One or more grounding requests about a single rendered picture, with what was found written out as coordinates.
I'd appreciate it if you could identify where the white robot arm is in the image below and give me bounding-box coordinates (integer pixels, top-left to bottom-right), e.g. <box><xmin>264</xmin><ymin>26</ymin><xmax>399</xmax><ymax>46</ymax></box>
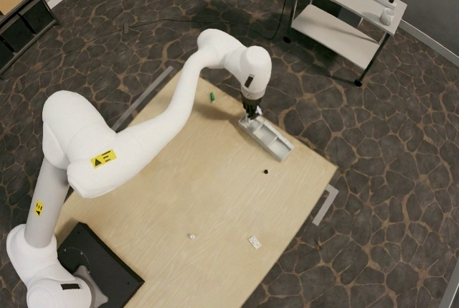
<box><xmin>6</xmin><ymin>29</ymin><xmax>271</xmax><ymax>308</ymax></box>

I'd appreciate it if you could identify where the white domino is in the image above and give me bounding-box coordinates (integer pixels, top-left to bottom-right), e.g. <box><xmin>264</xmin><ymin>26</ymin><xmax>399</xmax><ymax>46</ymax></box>
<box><xmin>249</xmin><ymin>236</ymin><xmax>261</xmax><ymax>249</ymax></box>

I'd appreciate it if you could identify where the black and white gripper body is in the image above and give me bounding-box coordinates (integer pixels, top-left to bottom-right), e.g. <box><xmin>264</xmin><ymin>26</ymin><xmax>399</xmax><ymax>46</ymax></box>
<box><xmin>242</xmin><ymin>94</ymin><xmax>262</xmax><ymax>109</ymax></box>

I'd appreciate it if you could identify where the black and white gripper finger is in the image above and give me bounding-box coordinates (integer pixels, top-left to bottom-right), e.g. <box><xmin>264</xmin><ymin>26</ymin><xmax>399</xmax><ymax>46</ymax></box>
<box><xmin>242</xmin><ymin>99</ymin><xmax>250</xmax><ymax>121</ymax></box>
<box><xmin>247</xmin><ymin>105</ymin><xmax>263</xmax><ymax>124</ymax></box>

